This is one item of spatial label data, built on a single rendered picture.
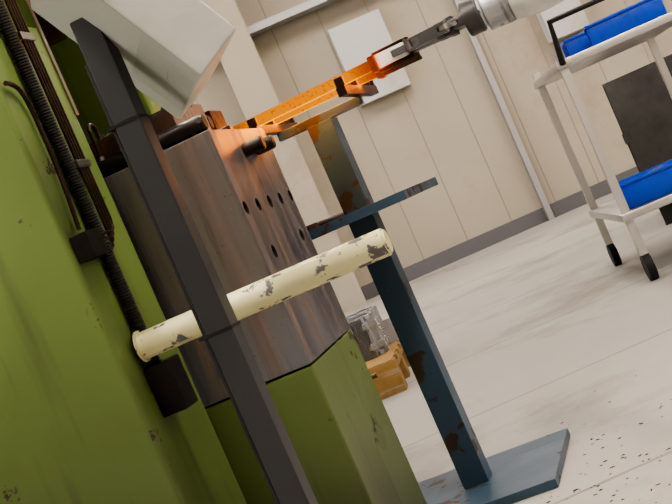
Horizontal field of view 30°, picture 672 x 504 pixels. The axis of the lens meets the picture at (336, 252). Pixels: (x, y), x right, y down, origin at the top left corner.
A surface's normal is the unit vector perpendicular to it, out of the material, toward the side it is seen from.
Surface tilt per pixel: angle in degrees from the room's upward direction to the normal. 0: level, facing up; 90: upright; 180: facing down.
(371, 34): 90
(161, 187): 90
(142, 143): 90
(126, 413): 90
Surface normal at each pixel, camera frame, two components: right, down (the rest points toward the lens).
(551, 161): 0.04, 0.00
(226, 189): -0.19, 0.11
